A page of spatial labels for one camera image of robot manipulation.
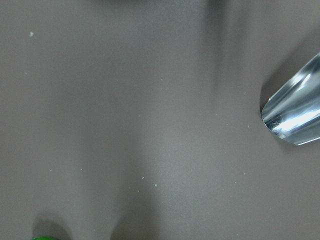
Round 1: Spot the green lime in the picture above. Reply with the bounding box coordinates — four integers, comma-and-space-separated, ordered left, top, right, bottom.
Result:
30, 236, 58, 240

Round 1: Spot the steel ice scoop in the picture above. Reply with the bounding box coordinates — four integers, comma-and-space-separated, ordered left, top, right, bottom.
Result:
261, 54, 320, 146

